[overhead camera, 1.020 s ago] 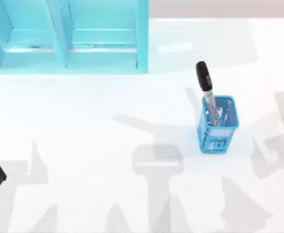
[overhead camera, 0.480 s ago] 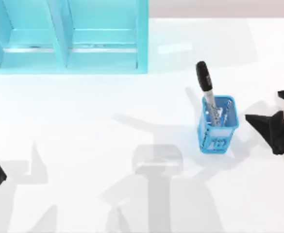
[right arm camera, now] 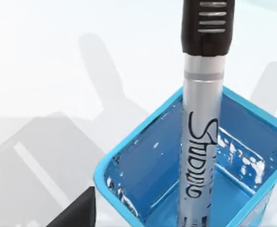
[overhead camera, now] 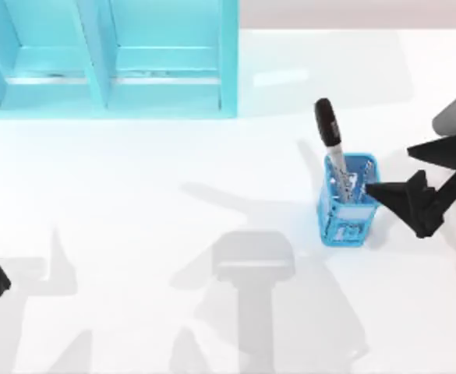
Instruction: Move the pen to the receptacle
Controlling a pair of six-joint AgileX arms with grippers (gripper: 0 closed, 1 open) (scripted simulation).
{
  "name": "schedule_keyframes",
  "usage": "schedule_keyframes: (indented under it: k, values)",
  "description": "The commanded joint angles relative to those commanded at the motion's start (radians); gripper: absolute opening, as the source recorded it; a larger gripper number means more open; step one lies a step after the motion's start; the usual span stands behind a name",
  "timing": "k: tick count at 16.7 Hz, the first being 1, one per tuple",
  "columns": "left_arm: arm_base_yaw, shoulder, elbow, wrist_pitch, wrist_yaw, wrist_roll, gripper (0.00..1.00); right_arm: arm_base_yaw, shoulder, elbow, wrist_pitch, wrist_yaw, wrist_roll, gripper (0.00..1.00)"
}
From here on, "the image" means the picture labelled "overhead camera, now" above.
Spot blue mesh pen holder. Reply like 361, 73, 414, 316
318, 152, 381, 249

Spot pale grey rounded box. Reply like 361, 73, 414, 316
431, 83, 456, 139

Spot light blue rack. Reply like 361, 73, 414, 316
0, 0, 239, 120

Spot black marker pen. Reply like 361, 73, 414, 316
313, 97, 352, 204

